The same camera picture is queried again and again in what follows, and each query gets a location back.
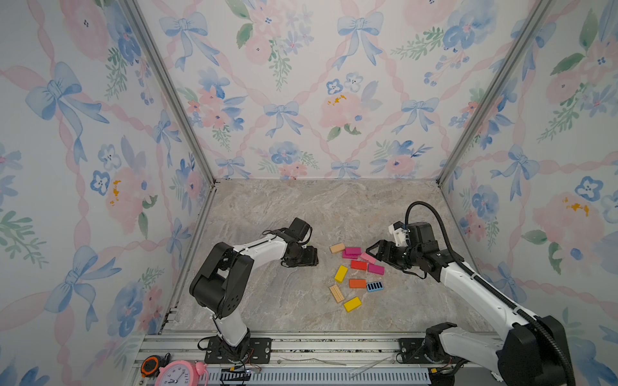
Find red block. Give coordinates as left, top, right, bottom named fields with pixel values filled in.
left=350, top=260, right=368, bottom=271

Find aluminium left corner post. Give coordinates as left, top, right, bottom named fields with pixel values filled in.
left=119, top=0, right=216, bottom=189

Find magenta block flat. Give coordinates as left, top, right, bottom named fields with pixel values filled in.
left=367, top=264, right=385, bottom=276

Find aluminium right corner post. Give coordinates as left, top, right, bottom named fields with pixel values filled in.
left=436, top=0, right=554, bottom=188

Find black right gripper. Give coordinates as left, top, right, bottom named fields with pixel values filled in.
left=365, top=239, right=420, bottom=269

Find pink alarm clock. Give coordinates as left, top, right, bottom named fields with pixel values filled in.
left=154, top=360, right=208, bottom=386

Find yellow block front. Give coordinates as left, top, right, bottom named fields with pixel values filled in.
left=344, top=297, right=362, bottom=313

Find yellow block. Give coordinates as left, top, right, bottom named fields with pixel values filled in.
left=334, top=265, right=349, bottom=283
left=344, top=297, right=362, bottom=313

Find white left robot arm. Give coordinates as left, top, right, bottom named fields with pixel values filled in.
left=189, top=218, right=319, bottom=349

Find aluminium front rail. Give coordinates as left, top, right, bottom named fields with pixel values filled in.
left=129, top=331, right=547, bottom=386

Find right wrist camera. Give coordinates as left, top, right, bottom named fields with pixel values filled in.
left=388, top=221, right=409, bottom=247

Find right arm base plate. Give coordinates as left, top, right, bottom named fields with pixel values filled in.
left=396, top=338, right=463, bottom=367

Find aluminium corner post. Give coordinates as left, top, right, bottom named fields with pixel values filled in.
left=119, top=0, right=216, bottom=189
left=436, top=0, right=554, bottom=188

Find orange black tape measure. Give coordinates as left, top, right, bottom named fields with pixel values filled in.
left=140, top=353, right=171, bottom=378

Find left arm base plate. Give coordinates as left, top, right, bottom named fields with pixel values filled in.
left=198, top=336, right=273, bottom=364

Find magenta block on pile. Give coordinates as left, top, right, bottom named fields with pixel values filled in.
left=342, top=247, right=362, bottom=260

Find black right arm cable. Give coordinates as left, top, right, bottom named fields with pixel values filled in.
left=404, top=200, right=576, bottom=386

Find striped natural wood block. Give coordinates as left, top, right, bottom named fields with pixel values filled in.
left=329, top=284, right=344, bottom=303

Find blue slotted block near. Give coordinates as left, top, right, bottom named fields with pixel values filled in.
left=366, top=281, right=385, bottom=293

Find tan wooden block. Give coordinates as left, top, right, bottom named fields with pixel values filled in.
left=329, top=243, right=345, bottom=254

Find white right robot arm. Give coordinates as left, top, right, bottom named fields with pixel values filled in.
left=366, top=222, right=576, bottom=385

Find light pink block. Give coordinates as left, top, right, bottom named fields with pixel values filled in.
left=360, top=253, right=378, bottom=265

